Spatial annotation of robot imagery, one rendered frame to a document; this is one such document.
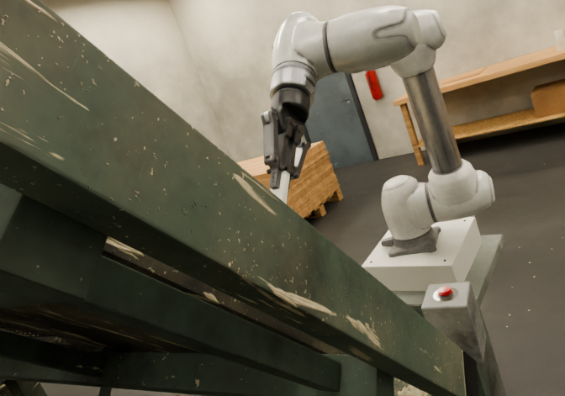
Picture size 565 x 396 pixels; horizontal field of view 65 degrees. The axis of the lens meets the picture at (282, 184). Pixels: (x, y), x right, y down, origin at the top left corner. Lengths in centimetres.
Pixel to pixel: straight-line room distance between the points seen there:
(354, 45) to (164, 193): 58
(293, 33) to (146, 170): 61
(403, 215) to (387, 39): 94
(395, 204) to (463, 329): 55
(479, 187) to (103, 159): 144
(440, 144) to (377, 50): 74
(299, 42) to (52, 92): 63
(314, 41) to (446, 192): 90
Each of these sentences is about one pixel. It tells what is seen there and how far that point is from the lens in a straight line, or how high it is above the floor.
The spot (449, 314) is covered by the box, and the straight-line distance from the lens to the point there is 130.
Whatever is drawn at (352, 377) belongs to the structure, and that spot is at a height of 110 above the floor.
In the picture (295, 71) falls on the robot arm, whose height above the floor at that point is 163.
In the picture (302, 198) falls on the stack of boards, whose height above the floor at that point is 34.
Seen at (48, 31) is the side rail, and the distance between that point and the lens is 36.
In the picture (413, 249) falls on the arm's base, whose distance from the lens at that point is 175.
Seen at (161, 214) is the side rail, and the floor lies 156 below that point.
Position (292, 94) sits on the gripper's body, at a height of 159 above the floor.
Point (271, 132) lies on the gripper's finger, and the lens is 78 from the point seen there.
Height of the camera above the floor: 162
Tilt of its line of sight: 12 degrees down
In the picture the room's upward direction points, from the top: 21 degrees counter-clockwise
